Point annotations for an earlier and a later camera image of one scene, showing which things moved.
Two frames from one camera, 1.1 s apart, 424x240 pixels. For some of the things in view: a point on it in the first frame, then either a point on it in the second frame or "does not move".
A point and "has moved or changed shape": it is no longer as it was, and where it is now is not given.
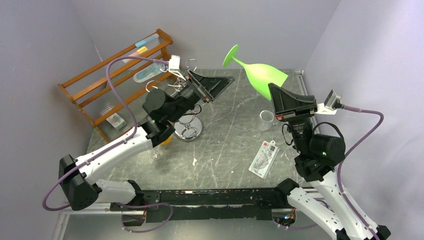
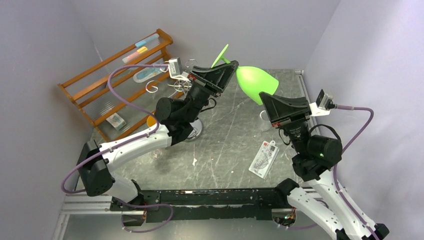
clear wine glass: x=155 y=153 does not move
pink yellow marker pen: x=140 y=50 does not move
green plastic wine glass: x=260 y=75 has moved or changed shape
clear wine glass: x=265 y=122 does not move
